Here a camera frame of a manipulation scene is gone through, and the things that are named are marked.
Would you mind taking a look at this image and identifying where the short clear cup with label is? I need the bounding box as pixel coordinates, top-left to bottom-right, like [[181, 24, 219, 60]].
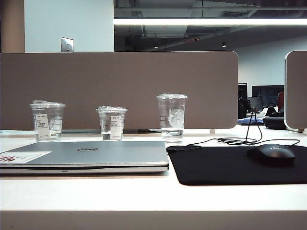
[[96, 105, 129, 141]]

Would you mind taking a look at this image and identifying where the tall clear cup siren logo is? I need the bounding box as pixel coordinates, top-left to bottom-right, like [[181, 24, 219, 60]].
[[156, 93, 188, 144]]

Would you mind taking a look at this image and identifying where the silver closed laptop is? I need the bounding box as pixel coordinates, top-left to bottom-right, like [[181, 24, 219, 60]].
[[0, 140, 170, 175]]

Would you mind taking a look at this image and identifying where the wide clear cup with label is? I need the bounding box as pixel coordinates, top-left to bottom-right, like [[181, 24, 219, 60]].
[[29, 100, 66, 142]]

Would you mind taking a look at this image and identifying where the black mouse pad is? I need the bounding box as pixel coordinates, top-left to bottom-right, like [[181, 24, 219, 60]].
[[165, 144, 307, 186]]

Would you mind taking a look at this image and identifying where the dark slim background monitor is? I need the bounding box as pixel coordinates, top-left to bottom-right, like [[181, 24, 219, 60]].
[[238, 82, 248, 119]]

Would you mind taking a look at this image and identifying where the blue cloth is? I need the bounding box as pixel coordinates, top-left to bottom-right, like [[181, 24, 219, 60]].
[[238, 116, 264, 126]]

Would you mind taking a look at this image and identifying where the white ceiling light strip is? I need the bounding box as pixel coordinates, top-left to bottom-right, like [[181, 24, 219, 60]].
[[113, 18, 307, 25]]

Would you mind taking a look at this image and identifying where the background computer monitor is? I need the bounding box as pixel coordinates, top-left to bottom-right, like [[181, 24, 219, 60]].
[[251, 85, 285, 106]]

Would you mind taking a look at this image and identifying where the black round case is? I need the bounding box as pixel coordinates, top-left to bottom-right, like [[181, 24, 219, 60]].
[[262, 115, 286, 130]]

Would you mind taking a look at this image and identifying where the black computer mouse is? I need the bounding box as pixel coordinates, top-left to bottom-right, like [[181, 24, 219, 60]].
[[247, 144, 296, 165]]

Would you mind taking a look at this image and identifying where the red office chair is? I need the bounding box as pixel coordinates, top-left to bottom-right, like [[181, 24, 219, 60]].
[[277, 92, 285, 112]]

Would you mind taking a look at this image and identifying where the narrow brown desk divider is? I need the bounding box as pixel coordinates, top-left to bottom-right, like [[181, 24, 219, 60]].
[[284, 50, 307, 132]]

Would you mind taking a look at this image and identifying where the black mouse cable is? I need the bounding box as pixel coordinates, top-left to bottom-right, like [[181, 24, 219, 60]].
[[186, 112, 301, 150]]

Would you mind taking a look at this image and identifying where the metal wall switch plate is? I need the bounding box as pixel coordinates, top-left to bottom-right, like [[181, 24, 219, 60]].
[[60, 36, 74, 53]]

